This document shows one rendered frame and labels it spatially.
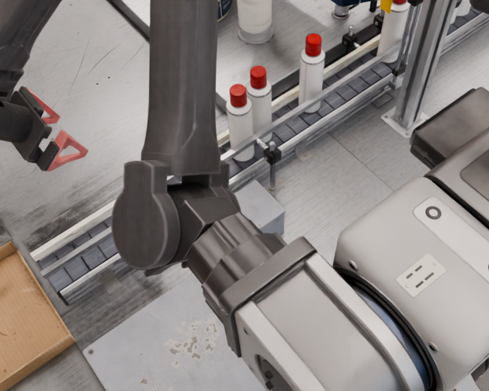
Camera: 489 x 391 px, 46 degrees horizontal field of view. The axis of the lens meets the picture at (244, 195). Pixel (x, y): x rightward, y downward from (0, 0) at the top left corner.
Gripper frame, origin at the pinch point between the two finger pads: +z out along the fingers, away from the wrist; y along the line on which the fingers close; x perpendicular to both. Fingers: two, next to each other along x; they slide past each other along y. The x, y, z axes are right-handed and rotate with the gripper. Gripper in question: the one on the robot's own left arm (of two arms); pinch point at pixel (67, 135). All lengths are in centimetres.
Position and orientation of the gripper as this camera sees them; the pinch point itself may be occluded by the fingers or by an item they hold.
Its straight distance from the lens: 100.8
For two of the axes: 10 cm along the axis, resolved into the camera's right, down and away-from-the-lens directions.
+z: 5.4, 0.8, 8.4
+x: -5.7, 7.7, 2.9
